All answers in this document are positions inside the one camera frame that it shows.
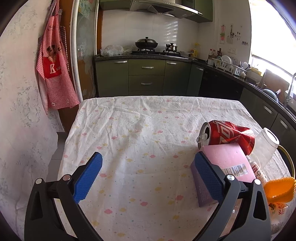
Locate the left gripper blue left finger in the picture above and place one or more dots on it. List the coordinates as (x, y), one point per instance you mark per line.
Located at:
(86, 176)

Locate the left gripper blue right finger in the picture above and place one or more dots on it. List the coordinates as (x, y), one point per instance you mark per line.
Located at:
(210, 175)

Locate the green kitchen cabinets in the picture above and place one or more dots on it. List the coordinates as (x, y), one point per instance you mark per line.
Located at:
(164, 75)

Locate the pink purple box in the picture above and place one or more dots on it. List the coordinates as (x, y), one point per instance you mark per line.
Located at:
(231, 159)

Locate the small white tube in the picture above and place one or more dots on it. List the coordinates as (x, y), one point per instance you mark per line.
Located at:
(259, 174)

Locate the crushed red soda can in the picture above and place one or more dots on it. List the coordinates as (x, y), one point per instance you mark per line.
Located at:
(217, 132)

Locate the white floral tablecloth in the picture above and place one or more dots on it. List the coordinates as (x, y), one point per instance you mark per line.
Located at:
(145, 189)

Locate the clear plastic bottle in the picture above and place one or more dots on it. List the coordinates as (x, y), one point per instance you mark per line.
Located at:
(265, 146)

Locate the clear plastic wrapper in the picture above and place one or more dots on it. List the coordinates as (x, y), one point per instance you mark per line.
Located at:
(278, 216)

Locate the blue bin with yellow rim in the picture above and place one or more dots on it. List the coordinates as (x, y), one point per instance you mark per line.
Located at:
(287, 159)

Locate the dark pan in sink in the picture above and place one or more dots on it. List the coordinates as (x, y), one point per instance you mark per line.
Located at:
(273, 94)

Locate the chrome faucet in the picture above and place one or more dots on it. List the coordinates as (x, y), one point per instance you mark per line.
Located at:
(288, 97)

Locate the wooden cutting board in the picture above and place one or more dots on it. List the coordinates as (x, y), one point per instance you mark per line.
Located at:
(274, 82)

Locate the white dish rack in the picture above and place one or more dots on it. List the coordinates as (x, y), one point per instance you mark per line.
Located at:
(225, 63)

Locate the red checkered apron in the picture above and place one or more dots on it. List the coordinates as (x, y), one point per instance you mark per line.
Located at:
(55, 86)

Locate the white plastic bag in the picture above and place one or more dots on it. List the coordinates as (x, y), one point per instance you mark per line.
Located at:
(112, 50)

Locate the small steel pot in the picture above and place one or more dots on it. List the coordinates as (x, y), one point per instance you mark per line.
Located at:
(171, 48)

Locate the black wok with lid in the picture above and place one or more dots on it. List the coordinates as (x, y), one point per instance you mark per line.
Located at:
(146, 44)

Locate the steel range hood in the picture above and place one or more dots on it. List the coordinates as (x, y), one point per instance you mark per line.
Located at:
(168, 8)

